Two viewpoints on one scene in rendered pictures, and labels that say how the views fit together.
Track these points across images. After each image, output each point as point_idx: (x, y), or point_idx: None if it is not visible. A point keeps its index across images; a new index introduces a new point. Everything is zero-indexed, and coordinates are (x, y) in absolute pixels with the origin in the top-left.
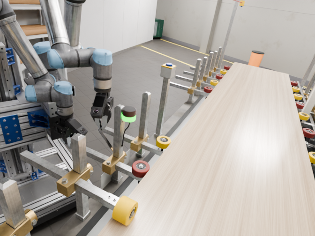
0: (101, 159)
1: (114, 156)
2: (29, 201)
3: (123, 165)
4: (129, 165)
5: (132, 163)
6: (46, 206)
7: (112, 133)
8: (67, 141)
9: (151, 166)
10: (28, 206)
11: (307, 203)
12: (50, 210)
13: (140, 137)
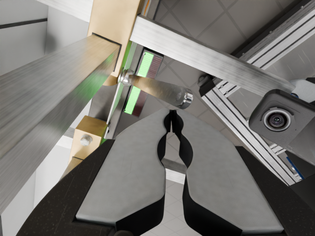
0: (159, 25)
1: (114, 40)
2: (291, 54)
3: (64, 0)
4: (112, 88)
5: (107, 97)
6: (262, 48)
7: (167, 165)
8: (311, 85)
9: (82, 111)
10: (291, 43)
11: None
12: (252, 48)
13: (80, 158)
